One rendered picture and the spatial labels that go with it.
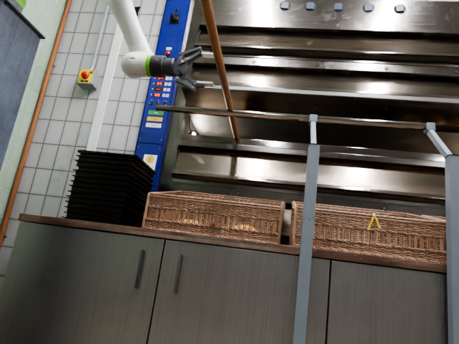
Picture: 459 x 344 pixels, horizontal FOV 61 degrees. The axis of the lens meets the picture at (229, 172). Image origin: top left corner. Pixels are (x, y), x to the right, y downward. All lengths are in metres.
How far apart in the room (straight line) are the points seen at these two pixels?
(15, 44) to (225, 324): 1.18
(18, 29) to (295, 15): 1.54
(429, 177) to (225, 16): 1.47
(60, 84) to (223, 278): 1.66
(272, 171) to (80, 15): 1.61
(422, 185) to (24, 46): 1.83
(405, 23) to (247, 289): 1.76
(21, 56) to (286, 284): 1.20
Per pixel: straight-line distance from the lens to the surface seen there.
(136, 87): 2.39
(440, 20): 2.60
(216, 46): 1.36
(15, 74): 1.53
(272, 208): 1.51
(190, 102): 2.24
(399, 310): 1.47
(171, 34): 2.48
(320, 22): 2.47
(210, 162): 2.10
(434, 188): 2.15
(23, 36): 1.58
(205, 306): 1.44
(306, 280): 1.36
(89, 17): 2.80
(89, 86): 2.46
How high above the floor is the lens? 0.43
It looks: 16 degrees up
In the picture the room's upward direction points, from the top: 8 degrees clockwise
